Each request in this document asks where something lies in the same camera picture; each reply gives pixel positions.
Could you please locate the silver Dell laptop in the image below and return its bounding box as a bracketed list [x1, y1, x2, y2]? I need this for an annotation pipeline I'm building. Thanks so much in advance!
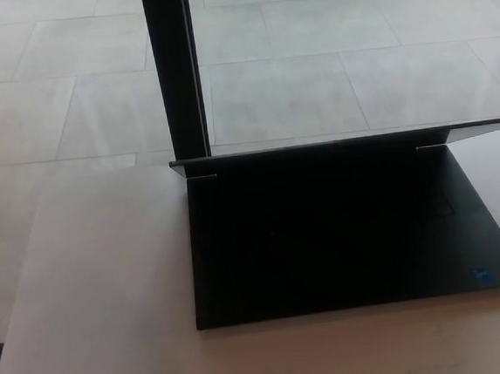
[167, 116, 500, 333]

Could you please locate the black vertical post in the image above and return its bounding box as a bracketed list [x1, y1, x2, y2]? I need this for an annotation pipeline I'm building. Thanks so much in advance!
[139, 0, 212, 165]

